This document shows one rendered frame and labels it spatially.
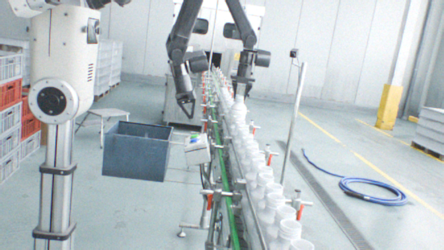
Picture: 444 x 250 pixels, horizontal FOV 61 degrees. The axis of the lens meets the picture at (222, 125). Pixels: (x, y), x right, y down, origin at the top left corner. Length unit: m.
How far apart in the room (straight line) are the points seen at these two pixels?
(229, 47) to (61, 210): 4.87
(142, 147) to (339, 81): 10.77
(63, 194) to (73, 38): 0.56
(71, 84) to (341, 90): 11.42
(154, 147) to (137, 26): 9.92
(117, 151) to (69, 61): 0.74
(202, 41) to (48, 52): 4.83
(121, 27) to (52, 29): 10.49
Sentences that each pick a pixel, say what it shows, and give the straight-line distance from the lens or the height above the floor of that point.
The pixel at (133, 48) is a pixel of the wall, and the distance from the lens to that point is 11.73.
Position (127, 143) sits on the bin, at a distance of 1.92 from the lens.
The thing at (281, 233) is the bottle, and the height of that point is 1.15.
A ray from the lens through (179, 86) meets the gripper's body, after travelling 1.30.
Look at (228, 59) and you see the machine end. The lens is 6.07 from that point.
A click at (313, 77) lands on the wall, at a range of 12.10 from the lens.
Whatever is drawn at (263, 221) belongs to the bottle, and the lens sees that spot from 0.78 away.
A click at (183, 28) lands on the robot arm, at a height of 1.48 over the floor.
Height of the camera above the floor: 1.44
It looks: 12 degrees down
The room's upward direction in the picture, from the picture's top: 8 degrees clockwise
